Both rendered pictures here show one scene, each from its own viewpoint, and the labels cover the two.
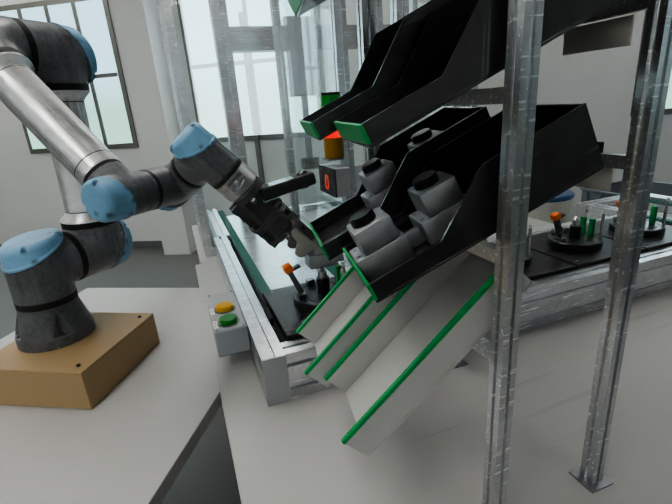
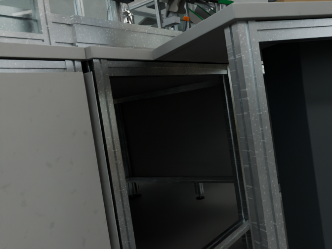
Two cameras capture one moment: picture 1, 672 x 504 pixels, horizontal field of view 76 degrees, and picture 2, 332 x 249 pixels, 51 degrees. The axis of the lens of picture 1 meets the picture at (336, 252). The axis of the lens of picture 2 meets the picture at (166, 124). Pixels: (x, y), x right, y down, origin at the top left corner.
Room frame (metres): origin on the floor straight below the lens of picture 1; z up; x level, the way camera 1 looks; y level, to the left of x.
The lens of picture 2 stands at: (1.86, 1.31, 0.68)
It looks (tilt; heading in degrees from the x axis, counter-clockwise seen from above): 2 degrees down; 236
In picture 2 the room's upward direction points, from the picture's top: 9 degrees counter-clockwise
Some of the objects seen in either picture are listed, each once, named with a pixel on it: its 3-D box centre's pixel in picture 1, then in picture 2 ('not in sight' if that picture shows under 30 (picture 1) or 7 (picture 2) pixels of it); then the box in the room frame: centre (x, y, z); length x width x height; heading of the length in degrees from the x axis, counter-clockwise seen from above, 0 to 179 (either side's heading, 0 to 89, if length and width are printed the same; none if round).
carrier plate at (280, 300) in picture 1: (324, 303); not in sight; (0.89, 0.03, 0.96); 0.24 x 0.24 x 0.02; 19
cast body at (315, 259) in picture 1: (324, 248); (169, 17); (0.90, 0.02, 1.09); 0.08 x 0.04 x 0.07; 109
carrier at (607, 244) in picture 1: (575, 229); not in sight; (1.14, -0.67, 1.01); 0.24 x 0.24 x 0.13; 19
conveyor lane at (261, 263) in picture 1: (300, 277); not in sight; (1.18, 0.11, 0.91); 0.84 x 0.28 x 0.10; 19
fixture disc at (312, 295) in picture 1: (324, 295); not in sight; (0.89, 0.03, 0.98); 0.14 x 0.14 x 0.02
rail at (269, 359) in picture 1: (241, 291); (168, 44); (1.10, 0.27, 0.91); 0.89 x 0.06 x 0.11; 19
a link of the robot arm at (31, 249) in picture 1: (40, 264); not in sight; (0.88, 0.63, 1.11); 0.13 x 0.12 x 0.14; 154
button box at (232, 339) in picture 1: (226, 320); not in sight; (0.90, 0.27, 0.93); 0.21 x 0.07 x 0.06; 19
